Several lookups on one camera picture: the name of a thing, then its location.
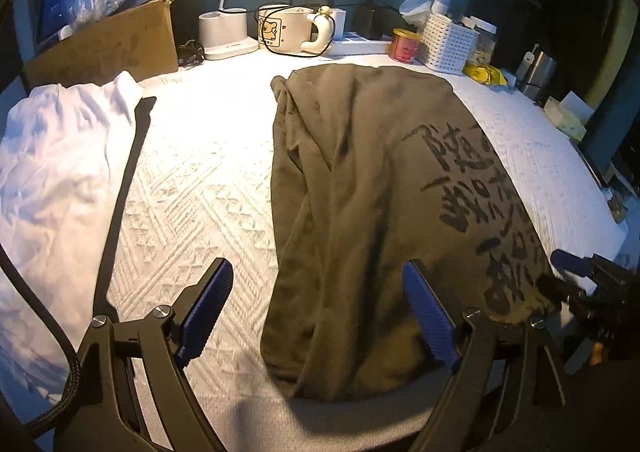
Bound white tissue pack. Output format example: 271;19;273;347
560;91;596;123

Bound clear jar with white lid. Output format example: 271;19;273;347
467;17;498;68

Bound cardboard box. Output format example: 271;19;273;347
22;0;180;88

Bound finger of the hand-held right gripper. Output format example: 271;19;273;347
536;276;577;306
550;250;594;279

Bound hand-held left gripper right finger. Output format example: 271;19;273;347
402;259;568;452

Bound white charger plug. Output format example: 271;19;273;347
327;8;347;40

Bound white perforated basket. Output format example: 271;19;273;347
417;13;483;77

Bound white printed mug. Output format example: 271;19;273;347
257;4;333;56

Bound white garment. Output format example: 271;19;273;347
0;71;146;405

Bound white power strip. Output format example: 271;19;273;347
327;31;396;56

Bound steel flask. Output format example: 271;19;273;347
520;44;558;103

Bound white textured table cover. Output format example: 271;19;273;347
0;49;631;433

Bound white tissue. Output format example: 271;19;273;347
399;0;441;25

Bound yellow snack packet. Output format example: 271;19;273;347
462;64;507;85

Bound brown printed t-shirt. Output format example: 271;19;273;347
260;63;563;403

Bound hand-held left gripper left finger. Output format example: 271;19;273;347
70;257;235;452

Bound green tissue pack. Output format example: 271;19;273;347
542;97;587;142

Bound black charger plug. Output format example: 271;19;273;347
356;4;396;39

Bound black braided cable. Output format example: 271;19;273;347
0;247;83;440

